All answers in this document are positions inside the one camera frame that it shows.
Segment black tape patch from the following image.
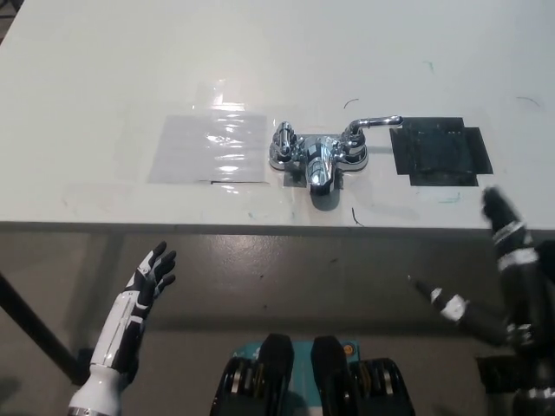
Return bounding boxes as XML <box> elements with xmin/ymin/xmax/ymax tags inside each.
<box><xmin>388</xmin><ymin>115</ymin><xmax>495</xmax><ymax>189</ymax></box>

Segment black teal robot torso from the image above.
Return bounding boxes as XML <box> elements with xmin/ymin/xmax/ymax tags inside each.
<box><xmin>209</xmin><ymin>332</ymin><xmax>421</xmax><ymax>416</ymax></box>

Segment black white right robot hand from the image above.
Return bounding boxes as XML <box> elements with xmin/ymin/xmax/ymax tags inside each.
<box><xmin>414</xmin><ymin>185</ymin><xmax>555</xmax><ymax>347</ymax></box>

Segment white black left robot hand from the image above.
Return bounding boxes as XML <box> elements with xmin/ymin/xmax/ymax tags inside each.
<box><xmin>88</xmin><ymin>241</ymin><xmax>178</xmax><ymax>374</ymax></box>

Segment chrome long lever faucet handle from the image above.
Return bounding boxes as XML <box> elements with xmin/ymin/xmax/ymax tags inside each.
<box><xmin>342</xmin><ymin>114</ymin><xmax>405</xmax><ymax>151</ymax></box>

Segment black diagonal table leg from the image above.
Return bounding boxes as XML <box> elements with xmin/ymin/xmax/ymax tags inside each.
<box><xmin>0</xmin><ymin>270</ymin><xmax>84</xmax><ymax>387</ymax></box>

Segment chrome faucet body with spout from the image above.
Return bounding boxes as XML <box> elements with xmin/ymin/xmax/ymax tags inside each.
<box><xmin>267</xmin><ymin>129</ymin><xmax>370</xmax><ymax>197</ymax></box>

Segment clear plastic sheet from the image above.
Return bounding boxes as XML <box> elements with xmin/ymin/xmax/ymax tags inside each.
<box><xmin>147</xmin><ymin>77</ymin><xmax>269</xmax><ymax>186</ymax></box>

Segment chrome short faucet handle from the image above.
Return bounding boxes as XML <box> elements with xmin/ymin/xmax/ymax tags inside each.
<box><xmin>271</xmin><ymin>121</ymin><xmax>298</xmax><ymax>158</ymax></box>

